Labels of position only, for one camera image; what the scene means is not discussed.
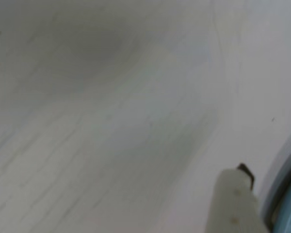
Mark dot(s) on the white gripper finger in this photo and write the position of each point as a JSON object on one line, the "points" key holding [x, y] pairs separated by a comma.
{"points": [[232, 208]]}

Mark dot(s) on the blue round dish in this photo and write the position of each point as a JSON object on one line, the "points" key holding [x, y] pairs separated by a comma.
{"points": [[287, 213]]}

